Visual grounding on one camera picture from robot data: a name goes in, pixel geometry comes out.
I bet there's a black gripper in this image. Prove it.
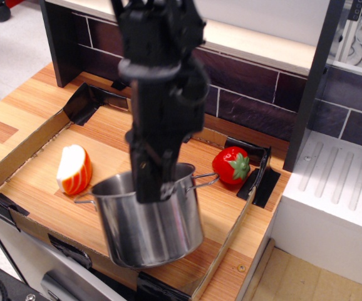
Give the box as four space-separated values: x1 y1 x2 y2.
124 59 210 204

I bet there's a stainless steel pot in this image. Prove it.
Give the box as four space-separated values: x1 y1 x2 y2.
87 163 204 268

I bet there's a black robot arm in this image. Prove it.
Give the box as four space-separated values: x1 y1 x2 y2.
112 1 210 203

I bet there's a cardboard fence with black tape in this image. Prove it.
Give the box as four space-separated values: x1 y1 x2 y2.
0 80 288 300

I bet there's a red toy strawberry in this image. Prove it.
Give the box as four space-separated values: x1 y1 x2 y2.
212 146 251 184

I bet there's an orange white toy sushi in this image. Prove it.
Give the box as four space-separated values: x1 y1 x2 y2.
56 144 92 195

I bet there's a white toy sink drainboard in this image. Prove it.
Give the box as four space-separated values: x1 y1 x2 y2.
271 132 362 284

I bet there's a light wooden shelf board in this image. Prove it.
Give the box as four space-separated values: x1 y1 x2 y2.
46 0 317 77

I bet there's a black caster wheel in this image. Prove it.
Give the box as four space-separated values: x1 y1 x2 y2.
0 0 11 22

